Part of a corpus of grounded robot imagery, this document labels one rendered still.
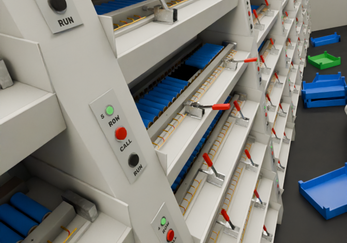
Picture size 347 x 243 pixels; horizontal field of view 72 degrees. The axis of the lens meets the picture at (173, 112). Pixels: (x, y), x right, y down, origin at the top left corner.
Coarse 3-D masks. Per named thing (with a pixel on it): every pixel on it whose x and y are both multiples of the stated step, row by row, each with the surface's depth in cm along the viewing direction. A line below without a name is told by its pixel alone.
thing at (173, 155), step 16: (208, 32) 85; (240, 48) 83; (160, 64) 67; (240, 64) 74; (224, 80) 65; (208, 96) 58; (224, 96) 63; (208, 112) 53; (176, 128) 48; (192, 128) 48; (160, 144) 45; (176, 144) 45; (192, 144) 47; (160, 160) 37; (176, 160) 41; (176, 176) 44
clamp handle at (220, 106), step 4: (196, 104) 51; (216, 104) 49; (220, 104) 48; (224, 104) 48; (228, 104) 47; (200, 108) 50; (204, 108) 50; (208, 108) 49; (212, 108) 49; (216, 108) 48; (220, 108) 48; (224, 108) 48; (228, 108) 47
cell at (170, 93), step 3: (156, 87) 58; (159, 87) 58; (153, 90) 58; (156, 90) 57; (159, 90) 57; (162, 90) 57; (165, 90) 57; (168, 90) 57; (165, 93) 56; (168, 93) 56; (171, 93) 56; (174, 93) 56; (177, 93) 56
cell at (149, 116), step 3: (138, 111) 50; (141, 111) 50; (144, 111) 50; (141, 114) 49; (144, 114) 49; (147, 114) 49; (150, 114) 49; (141, 117) 49; (144, 117) 49; (147, 117) 49; (150, 117) 48; (153, 117) 48; (150, 120) 48; (153, 120) 48
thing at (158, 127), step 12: (228, 48) 78; (216, 60) 70; (204, 72) 64; (216, 72) 67; (192, 84) 58; (180, 96) 54; (192, 96) 57; (168, 108) 50; (180, 108) 52; (156, 120) 47; (168, 120) 48; (156, 132) 44; (168, 132) 46; (156, 144) 43
